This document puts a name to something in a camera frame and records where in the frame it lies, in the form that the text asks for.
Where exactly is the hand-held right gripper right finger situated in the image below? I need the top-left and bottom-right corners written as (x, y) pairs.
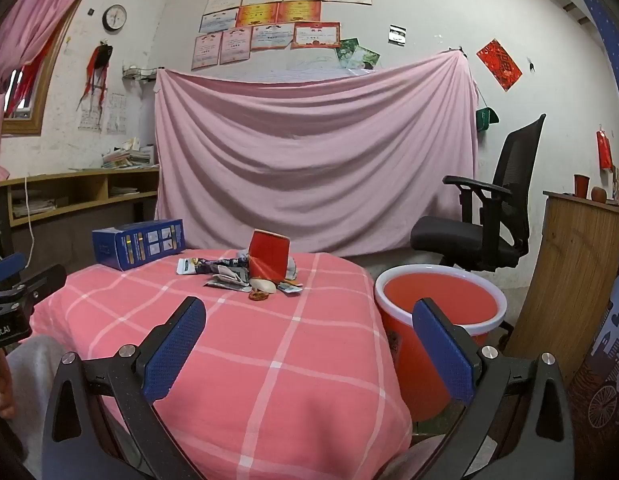
top-left (412, 297), bottom-right (575, 480)

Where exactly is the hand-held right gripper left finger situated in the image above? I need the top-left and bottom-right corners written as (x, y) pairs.
top-left (42, 296), bottom-right (207, 480)

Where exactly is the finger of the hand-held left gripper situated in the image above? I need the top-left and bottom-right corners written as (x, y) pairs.
top-left (9, 264), bottom-right (68, 311)
top-left (0, 252), bottom-right (28, 286)

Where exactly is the red bucket with white rim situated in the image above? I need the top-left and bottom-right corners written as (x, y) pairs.
top-left (374, 264), bottom-right (509, 423)

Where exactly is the brown peel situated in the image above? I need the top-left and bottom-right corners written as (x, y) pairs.
top-left (248, 280), bottom-right (277, 302)

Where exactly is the red paper cup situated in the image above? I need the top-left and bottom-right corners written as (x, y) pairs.
top-left (248, 230), bottom-right (291, 281)

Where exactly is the person's left hand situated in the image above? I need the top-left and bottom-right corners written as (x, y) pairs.
top-left (0, 347), bottom-right (17, 421)

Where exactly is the person's left leg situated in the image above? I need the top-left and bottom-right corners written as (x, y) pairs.
top-left (6, 334), bottom-right (97, 480)

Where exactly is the blue cardboard box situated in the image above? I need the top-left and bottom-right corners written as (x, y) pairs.
top-left (92, 218), bottom-right (185, 272)

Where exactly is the pink checked tablecloth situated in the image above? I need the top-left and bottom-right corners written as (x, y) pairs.
top-left (26, 249), bottom-right (415, 480)

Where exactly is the wooden shelf desk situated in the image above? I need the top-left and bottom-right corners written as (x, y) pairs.
top-left (0, 167), bottom-right (161, 261)

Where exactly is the stack of books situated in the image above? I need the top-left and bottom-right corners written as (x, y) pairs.
top-left (102, 137), bottom-right (156, 170)

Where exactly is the printed cloth with bicycle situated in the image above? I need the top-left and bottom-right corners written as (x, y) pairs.
top-left (569, 265), bottom-right (619, 480)

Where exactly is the wooden cabinet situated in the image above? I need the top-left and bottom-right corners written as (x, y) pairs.
top-left (504, 190), bottom-right (619, 386)

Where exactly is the black office chair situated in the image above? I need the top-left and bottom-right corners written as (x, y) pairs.
top-left (410, 113), bottom-right (547, 273)

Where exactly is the red hanging tassel ornament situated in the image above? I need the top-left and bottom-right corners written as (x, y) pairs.
top-left (76, 42), bottom-right (115, 111)

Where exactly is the pink hanging sheet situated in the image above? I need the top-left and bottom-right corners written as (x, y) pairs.
top-left (153, 49), bottom-right (481, 257)

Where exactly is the green hanging bag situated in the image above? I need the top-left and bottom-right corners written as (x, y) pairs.
top-left (475, 106), bottom-right (500, 133)

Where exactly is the pink curtain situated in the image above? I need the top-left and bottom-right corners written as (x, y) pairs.
top-left (0, 0), bottom-right (107, 183)

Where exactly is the green nature photo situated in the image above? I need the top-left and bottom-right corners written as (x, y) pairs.
top-left (336, 38), bottom-right (360, 63)
top-left (347, 45), bottom-right (381, 72)

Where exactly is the blue dotted cloth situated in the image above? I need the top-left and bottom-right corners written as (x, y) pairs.
top-left (564, 0), bottom-right (619, 126)

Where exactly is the white cable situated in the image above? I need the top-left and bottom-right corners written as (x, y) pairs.
top-left (0, 176), bottom-right (35, 263)

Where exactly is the paper wall calendar sheet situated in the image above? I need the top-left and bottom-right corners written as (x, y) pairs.
top-left (78, 92), bottom-right (107, 133)
top-left (106, 94), bottom-right (127, 135)

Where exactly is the wooden window frame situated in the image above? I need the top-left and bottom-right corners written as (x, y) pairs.
top-left (2, 5), bottom-right (77, 136)

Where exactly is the wire wall shelf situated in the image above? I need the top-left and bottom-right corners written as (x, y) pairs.
top-left (122, 65), bottom-right (157, 83)

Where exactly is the red wall hanging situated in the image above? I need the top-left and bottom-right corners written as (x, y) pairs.
top-left (596, 124), bottom-right (614, 171)

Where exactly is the round wall clock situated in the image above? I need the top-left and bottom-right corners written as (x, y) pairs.
top-left (102, 4), bottom-right (127, 32)

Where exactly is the red paper wall poster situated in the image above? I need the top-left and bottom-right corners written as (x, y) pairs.
top-left (476, 39), bottom-right (523, 92)

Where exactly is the group of wall certificates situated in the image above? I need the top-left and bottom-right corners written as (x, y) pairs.
top-left (190, 0), bottom-right (373, 72)

